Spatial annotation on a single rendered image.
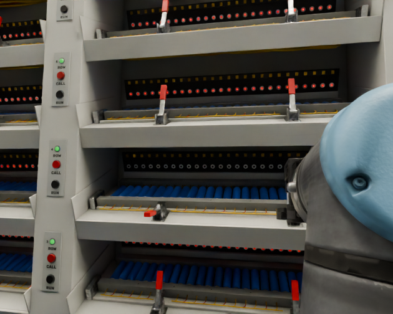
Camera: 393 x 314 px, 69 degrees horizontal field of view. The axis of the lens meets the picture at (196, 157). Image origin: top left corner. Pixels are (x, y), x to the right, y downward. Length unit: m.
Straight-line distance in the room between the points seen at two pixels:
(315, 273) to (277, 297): 0.48
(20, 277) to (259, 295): 0.56
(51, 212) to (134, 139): 0.24
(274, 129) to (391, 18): 0.29
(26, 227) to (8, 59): 0.40
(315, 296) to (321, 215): 0.04
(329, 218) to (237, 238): 0.40
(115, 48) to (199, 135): 0.27
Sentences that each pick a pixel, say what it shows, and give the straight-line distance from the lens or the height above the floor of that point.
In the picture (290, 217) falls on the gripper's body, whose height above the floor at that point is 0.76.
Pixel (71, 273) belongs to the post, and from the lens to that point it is 0.69.
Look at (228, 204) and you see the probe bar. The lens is 0.60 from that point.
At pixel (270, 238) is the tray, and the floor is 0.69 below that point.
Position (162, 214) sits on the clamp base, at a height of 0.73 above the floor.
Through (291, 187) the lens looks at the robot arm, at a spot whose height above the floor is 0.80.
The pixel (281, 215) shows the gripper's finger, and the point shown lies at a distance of 0.41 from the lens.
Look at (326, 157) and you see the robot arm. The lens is 0.17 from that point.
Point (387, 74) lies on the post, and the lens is 0.64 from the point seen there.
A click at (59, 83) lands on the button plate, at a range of 0.72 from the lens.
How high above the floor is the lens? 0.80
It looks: 5 degrees up
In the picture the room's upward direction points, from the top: 1 degrees clockwise
